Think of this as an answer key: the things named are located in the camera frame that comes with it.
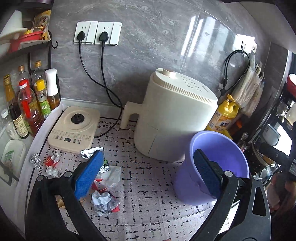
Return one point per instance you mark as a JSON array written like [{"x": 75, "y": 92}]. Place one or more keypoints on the black metal kitchen rack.
[{"x": 28, "y": 8}]

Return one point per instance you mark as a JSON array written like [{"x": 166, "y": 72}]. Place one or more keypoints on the person's right hand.
[{"x": 281, "y": 194}]

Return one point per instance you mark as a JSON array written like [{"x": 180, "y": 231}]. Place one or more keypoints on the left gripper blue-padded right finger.
[{"x": 211, "y": 173}]

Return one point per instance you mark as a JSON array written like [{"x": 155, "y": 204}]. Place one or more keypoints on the yellow-capped green label bottle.
[{"x": 43, "y": 98}]

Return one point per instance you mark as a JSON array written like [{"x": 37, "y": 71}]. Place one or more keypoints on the hanging plastic bags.
[{"x": 248, "y": 91}]

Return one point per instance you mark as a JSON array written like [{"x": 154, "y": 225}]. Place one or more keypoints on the white-top oil dispenser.
[{"x": 52, "y": 88}]

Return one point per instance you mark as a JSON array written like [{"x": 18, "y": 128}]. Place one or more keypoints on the cream air fryer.
[{"x": 175, "y": 107}]

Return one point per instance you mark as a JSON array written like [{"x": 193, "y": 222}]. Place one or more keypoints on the purple plastic bucket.
[{"x": 199, "y": 179}]

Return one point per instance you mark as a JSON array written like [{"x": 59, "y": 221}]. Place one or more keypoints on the silver foil snack wrapper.
[{"x": 86, "y": 154}]

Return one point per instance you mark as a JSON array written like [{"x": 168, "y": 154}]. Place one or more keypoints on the yellow detergent bottle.
[{"x": 223, "y": 117}]

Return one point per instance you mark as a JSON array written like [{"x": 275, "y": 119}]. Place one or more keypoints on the cream induction cooker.
[{"x": 75, "y": 129}]

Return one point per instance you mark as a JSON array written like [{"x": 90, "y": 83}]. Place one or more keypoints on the dark soy sauce bottle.
[{"x": 14, "y": 109}]

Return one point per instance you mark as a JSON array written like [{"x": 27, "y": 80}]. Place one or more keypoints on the clear gold-capped bottle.
[
  {"x": 23, "y": 74},
  {"x": 39, "y": 73}
]

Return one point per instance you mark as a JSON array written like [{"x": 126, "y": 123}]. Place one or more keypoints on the crumpled white silver wrapper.
[{"x": 104, "y": 203}]

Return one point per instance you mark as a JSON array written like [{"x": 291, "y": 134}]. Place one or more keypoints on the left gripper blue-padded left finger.
[{"x": 86, "y": 173}]

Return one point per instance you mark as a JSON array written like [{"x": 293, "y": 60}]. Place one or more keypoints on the black white patterned tablecloth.
[{"x": 149, "y": 208}]

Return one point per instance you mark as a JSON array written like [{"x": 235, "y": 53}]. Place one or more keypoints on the red white small packet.
[{"x": 52, "y": 161}]

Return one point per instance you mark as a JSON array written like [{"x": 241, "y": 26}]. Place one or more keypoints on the white lidded food container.
[{"x": 12, "y": 161}]

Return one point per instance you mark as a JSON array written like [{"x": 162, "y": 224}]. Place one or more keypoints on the small clear white-capped bottle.
[{"x": 9, "y": 125}]

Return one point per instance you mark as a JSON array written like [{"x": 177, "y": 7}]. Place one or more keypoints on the large white bowl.
[{"x": 13, "y": 28}]

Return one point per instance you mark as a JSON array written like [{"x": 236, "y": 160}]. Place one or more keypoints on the white wall socket panel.
[{"x": 93, "y": 30}]

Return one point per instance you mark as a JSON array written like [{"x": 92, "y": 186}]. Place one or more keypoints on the red bowl on rack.
[{"x": 31, "y": 37}]

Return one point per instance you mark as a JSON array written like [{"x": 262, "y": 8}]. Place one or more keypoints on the red-capped oil bottle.
[{"x": 29, "y": 107}]

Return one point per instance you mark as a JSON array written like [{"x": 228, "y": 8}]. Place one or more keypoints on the small foil ball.
[{"x": 36, "y": 161}]

